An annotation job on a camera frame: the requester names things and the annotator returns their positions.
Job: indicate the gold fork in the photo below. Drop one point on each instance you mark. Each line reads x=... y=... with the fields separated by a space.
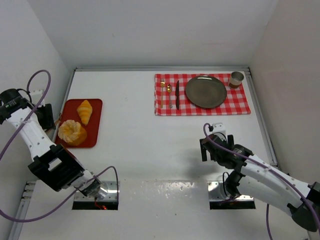
x=162 y=86

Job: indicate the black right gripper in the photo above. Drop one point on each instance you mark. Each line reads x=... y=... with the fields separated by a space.
x=204 y=150

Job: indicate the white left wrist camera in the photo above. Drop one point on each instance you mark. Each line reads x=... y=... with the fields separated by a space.
x=36 y=95

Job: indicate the gold and silver spoon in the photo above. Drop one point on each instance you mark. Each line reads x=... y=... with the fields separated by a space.
x=169 y=91

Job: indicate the grey and brown cup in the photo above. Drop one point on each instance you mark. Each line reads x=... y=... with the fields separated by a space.
x=235 y=79

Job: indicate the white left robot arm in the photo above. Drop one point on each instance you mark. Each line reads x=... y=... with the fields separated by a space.
x=52 y=163

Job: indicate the metal serving tongs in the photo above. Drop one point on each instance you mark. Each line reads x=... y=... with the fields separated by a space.
x=57 y=124

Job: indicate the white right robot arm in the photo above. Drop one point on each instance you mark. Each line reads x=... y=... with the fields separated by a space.
x=253 y=177

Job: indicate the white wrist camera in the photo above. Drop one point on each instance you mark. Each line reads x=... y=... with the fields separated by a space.
x=36 y=95
x=219 y=128

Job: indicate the golden croissant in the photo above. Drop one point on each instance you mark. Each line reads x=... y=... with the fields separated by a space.
x=85 y=111

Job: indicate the dark round plate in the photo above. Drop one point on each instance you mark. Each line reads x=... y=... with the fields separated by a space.
x=206 y=91

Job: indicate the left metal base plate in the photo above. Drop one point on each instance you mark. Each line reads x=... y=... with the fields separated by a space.
x=107 y=193

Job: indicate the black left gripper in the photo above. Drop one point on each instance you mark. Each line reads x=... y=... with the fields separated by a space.
x=46 y=116

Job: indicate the black knife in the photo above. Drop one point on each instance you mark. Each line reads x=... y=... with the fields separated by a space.
x=177 y=95

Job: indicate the red serving tray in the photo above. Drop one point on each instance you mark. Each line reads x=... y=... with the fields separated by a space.
x=69 y=112

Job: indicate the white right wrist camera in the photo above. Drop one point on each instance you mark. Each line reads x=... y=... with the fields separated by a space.
x=219 y=128

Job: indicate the metal base plate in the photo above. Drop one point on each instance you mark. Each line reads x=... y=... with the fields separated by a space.
x=216 y=193
x=107 y=193

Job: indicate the red checkered cloth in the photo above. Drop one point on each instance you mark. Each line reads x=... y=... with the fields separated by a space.
x=235 y=104

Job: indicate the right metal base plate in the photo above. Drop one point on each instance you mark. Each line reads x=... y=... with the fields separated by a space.
x=216 y=193

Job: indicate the round orange bun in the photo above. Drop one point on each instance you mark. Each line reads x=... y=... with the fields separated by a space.
x=72 y=133

